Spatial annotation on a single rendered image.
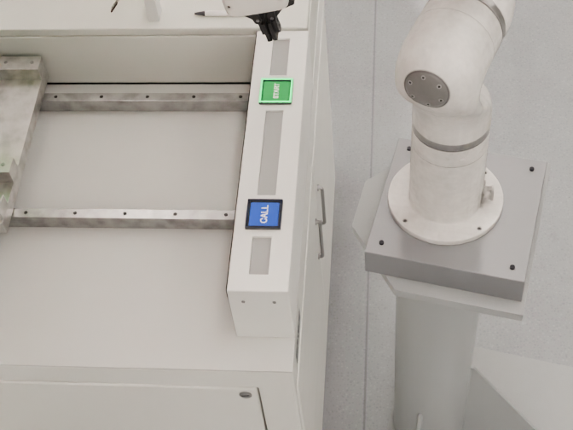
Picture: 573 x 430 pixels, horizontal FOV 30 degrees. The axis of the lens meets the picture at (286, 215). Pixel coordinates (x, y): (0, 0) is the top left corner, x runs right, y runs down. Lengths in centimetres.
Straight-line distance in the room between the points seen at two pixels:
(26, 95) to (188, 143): 32
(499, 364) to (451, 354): 53
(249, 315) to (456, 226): 37
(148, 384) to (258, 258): 30
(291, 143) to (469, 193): 30
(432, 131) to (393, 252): 24
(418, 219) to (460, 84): 38
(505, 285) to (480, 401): 68
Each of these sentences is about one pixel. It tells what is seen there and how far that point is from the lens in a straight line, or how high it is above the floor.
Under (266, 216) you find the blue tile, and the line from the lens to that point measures 168.
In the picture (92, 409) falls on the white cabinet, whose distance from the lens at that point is 189.
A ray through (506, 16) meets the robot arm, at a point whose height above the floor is 126.
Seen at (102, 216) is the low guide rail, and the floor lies 85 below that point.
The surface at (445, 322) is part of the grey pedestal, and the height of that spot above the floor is 61.
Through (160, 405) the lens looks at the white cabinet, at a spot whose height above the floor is 69.
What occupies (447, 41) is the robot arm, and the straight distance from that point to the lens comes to 144.
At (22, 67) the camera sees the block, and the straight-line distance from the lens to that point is 207.
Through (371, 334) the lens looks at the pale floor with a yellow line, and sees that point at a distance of 266.
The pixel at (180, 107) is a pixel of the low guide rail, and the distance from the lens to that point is 202.
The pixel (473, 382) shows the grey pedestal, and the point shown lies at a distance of 230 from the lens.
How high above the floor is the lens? 231
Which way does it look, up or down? 54 degrees down
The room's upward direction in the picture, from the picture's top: 7 degrees counter-clockwise
